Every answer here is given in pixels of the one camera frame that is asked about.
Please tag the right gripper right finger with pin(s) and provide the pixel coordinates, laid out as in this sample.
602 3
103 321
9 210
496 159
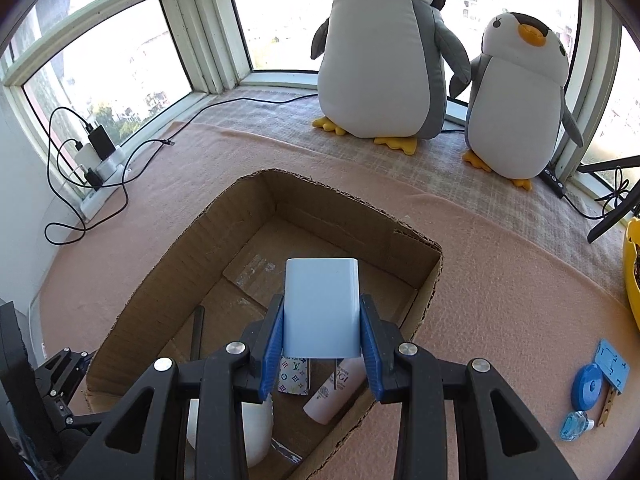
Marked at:
401 372

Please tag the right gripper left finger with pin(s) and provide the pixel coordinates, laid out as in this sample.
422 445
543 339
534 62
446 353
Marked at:
243 371

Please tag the patterned lighter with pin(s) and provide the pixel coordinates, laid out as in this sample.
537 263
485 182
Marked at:
294 376

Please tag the black cylinder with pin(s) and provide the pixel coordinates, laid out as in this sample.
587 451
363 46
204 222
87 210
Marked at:
197 333

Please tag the white lotion bottle grey cap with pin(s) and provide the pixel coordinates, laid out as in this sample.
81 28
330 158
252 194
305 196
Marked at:
336 391

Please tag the white wall charger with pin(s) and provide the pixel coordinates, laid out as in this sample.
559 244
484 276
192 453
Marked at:
321 309

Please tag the clear blue small bottle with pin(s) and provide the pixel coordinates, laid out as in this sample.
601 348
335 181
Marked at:
575 425

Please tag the blue round tape measure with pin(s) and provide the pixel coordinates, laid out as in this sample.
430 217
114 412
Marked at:
586 387

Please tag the wooden clothespin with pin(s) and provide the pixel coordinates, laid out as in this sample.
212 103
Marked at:
607 406

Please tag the white egg-shaped device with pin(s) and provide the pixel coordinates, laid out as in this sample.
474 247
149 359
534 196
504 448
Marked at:
257 429

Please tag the brown cardboard box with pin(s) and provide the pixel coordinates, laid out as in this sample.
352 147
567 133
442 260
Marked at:
257 237

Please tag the blue plastic card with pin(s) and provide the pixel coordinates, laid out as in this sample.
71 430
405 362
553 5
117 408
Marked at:
612 365

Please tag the black inline remote control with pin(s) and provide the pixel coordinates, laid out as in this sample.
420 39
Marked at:
556 186

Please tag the white power strip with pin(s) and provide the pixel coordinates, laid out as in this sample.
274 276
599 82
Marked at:
110 174

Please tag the white charger on strip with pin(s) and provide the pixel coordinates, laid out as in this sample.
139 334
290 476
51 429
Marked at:
87 157

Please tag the yellow fruit bowl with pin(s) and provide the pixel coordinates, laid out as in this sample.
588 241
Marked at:
631 266

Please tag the black power adapter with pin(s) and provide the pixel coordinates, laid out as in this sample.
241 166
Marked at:
101 142

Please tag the small plush penguin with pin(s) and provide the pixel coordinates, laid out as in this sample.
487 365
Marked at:
517 104

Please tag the black tripod stand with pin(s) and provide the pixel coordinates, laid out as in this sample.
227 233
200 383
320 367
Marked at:
630 202

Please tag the large plush penguin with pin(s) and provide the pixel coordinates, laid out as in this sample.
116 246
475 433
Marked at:
382 72

